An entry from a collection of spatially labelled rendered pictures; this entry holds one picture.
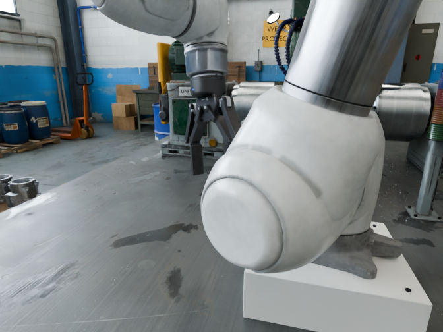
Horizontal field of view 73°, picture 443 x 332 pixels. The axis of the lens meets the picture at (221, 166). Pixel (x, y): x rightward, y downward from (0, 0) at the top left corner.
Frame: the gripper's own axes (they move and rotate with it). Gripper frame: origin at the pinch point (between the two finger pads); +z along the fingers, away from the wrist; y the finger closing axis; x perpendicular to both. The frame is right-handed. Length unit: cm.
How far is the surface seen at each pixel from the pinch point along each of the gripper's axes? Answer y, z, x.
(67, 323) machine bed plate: 0.6, 21.8, 31.4
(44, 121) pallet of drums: 534, -42, -22
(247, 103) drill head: 51, -21, -55
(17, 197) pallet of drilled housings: 236, 35, 33
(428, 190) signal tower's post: -20, 12, -60
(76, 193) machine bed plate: 61, 10, 18
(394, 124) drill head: 4, -7, -93
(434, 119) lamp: -22, -8, -58
